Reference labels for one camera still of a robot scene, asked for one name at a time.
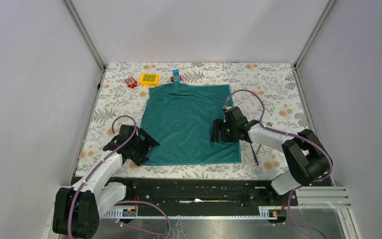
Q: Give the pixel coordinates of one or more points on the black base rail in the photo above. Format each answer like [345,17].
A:
[203,197]

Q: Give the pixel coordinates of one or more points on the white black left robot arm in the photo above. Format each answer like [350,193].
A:
[79,208]

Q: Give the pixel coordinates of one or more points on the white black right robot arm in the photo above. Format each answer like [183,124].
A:
[306,157]

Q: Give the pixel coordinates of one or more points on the floral patterned table mat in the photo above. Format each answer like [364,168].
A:
[266,92]

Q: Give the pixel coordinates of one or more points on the teal cloth napkin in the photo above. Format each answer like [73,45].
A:
[180,118]

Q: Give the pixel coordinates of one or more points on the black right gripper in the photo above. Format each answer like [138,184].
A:
[219,125]

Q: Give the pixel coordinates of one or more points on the red owl toy block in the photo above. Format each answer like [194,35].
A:
[131,82]

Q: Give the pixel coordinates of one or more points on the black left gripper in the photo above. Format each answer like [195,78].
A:
[146,143]

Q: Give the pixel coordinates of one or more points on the gold purple spoon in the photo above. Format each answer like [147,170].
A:
[254,155]

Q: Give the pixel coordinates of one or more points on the yellow toy brick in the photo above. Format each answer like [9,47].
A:
[149,80]

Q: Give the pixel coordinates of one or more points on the silver utensil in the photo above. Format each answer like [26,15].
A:
[258,149]

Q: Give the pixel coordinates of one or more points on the blue orange toy car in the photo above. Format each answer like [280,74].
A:
[176,77]

